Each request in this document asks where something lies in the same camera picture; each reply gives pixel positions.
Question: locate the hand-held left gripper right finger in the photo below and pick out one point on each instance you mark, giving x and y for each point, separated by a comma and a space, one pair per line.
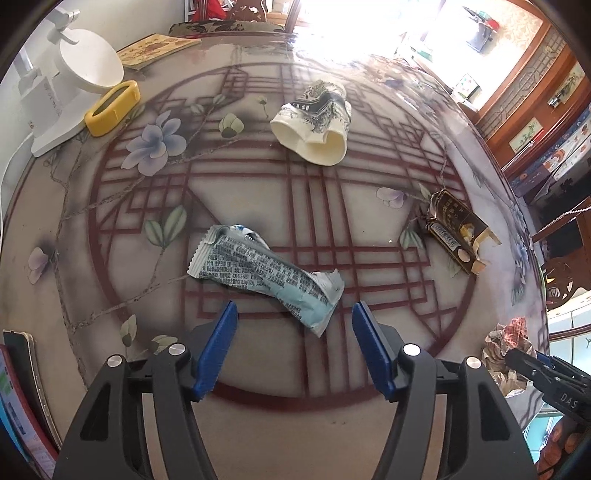
369, 350

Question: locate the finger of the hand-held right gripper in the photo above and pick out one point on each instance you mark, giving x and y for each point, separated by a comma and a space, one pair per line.
563, 371
531, 369

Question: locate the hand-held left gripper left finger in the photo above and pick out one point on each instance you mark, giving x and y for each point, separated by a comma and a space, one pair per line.
217, 350

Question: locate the paper ball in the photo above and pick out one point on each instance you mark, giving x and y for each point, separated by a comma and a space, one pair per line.
501, 350

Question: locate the grey blue snack wrapper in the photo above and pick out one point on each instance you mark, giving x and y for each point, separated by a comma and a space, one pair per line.
263, 267

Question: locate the crushed brown cigarette box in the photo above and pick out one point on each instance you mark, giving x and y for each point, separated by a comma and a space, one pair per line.
455, 230

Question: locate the crushed white paper cup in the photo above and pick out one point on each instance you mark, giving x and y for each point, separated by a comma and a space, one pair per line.
314, 124

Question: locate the person's right forearm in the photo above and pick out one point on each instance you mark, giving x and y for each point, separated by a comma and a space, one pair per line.
558, 443

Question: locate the carved dark wooden chair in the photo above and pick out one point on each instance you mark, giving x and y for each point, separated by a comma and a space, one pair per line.
565, 277

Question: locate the floral printed tablecloth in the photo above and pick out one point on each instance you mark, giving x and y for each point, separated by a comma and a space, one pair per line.
277, 203

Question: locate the dark smartphone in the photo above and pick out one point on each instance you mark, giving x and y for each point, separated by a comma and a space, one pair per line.
27, 369

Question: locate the colourful booklet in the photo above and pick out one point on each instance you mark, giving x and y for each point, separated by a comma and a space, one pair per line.
16, 415

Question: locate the yellow paperback book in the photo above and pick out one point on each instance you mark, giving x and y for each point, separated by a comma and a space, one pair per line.
157, 50

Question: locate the white desk fan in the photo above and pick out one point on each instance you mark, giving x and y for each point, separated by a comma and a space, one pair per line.
87, 64

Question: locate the cushioned wooden chair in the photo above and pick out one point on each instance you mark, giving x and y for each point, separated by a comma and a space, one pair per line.
231, 18

